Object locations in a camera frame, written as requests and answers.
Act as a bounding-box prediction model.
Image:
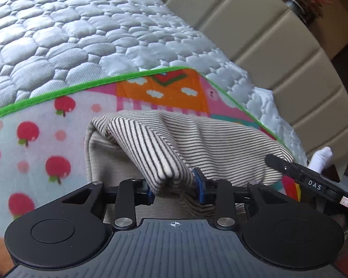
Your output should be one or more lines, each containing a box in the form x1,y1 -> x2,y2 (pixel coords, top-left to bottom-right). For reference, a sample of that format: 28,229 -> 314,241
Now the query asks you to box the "person's right hand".
310,147 -> 333,172

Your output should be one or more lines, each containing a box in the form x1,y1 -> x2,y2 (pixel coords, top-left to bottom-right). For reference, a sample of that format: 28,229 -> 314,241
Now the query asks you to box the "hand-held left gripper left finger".
62,179 -> 155,229

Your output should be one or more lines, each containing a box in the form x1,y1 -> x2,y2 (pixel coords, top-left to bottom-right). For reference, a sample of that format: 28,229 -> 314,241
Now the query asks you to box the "grey quilted mattress pad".
0,0 -> 311,165

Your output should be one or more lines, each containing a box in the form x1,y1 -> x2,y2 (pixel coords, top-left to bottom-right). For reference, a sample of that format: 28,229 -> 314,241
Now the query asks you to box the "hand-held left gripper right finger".
192,167 -> 282,229

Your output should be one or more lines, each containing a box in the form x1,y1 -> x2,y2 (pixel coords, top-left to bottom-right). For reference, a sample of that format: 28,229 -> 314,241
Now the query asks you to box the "colourful cartoon printed blanket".
0,66 -> 302,238

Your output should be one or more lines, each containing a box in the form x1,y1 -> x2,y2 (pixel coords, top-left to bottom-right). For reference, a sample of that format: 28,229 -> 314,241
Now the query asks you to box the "red leaf potted plant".
284,0 -> 334,25

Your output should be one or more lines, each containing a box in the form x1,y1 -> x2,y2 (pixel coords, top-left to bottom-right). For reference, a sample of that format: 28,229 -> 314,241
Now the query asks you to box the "beige padded bed headboard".
128,0 -> 348,165

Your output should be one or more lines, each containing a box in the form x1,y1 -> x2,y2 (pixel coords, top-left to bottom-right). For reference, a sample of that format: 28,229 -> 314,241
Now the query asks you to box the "brown striped knit garment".
84,111 -> 296,215

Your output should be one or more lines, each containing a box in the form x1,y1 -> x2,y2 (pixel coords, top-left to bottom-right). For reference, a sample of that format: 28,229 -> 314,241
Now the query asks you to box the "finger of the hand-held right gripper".
265,154 -> 305,183

